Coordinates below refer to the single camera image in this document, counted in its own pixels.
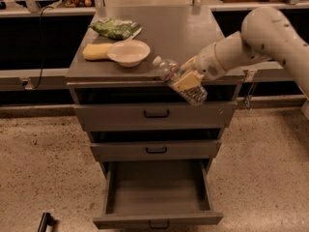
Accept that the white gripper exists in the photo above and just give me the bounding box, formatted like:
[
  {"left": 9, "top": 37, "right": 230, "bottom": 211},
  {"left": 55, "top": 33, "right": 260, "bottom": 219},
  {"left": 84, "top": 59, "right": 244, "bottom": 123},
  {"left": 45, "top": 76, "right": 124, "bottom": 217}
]
[{"left": 169, "top": 43, "right": 227, "bottom": 92}]

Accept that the clear plastic water bottle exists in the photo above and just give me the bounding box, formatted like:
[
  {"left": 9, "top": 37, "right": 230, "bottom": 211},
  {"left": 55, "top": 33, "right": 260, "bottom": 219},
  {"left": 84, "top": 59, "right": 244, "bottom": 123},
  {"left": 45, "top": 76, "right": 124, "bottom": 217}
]
[{"left": 153, "top": 56, "right": 208, "bottom": 106}]

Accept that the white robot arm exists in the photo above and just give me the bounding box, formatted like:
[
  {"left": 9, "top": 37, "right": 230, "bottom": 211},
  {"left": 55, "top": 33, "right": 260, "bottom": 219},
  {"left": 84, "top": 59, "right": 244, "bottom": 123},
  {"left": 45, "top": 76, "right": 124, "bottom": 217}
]
[{"left": 172, "top": 7, "right": 309, "bottom": 96}]

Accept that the grey drawer cabinet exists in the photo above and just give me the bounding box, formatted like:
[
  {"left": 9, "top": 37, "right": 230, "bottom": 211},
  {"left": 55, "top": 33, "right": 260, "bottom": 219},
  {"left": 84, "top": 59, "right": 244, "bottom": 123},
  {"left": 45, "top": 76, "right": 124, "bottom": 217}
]
[{"left": 67, "top": 6, "right": 243, "bottom": 174}]

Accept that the grey top drawer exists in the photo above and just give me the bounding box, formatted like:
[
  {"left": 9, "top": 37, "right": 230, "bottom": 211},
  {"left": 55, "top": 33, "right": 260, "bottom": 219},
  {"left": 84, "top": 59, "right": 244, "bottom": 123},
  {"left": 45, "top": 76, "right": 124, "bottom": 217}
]
[{"left": 74, "top": 87, "right": 236, "bottom": 131}]

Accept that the grey drawer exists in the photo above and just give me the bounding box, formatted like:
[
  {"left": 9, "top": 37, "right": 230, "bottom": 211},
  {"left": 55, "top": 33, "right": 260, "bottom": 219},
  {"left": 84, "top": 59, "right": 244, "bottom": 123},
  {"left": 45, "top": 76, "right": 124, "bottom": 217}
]
[
  {"left": 74, "top": 87, "right": 236, "bottom": 131},
  {"left": 94, "top": 159, "right": 223, "bottom": 229},
  {"left": 91, "top": 129, "right": 221, "bottom": 161}
]

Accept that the grey middle drawer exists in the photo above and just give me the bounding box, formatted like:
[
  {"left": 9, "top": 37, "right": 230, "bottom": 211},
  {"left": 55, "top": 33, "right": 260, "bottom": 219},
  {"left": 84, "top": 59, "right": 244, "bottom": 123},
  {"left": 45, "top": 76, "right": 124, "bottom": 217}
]
[{"left": 91, "top": 129, "right": 221, "bottom": 161}]

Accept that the grey bottom drawer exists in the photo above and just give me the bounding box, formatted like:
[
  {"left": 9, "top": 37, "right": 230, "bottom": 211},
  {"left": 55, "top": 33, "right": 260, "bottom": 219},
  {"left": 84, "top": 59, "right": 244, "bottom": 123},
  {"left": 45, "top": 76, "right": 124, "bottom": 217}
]
[{"left": 94, "top": 159, "right": 223, "bottom": 229}]

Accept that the white bowl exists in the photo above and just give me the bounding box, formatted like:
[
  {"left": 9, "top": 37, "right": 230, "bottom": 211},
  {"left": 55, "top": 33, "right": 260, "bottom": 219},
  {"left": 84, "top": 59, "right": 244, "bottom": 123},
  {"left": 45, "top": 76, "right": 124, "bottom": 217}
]
[{"left": 107, "top": 40, "right": 150, "bottom": 68}]

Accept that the green chip bag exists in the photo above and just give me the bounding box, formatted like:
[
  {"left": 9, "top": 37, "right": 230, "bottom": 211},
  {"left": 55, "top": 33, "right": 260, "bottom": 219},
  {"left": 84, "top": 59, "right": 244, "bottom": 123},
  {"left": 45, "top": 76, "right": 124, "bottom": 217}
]
[{"left": 89, "top": 17, "right": 142, "bottom": 41}]

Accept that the yellow sponge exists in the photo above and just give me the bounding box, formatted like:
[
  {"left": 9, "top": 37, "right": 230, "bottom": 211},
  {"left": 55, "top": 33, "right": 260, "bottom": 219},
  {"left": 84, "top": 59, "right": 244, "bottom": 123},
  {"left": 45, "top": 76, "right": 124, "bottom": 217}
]
[{"left": 82, "top": 43, "right": 112, "bottom": 61}]

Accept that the black object on floor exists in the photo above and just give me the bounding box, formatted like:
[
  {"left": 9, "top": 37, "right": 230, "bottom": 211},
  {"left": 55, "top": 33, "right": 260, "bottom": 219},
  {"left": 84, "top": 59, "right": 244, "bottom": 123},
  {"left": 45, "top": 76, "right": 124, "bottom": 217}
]
[{"left": 37, "top": 213, "right": 52, "bottom": 232}]

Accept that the black power cable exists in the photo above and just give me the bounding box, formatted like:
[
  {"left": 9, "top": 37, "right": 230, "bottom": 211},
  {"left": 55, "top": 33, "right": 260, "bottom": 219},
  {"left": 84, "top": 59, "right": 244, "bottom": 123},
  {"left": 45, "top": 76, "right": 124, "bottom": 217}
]
[{"left": 22, "top": 5, "right": 56, "bottom": 91}]

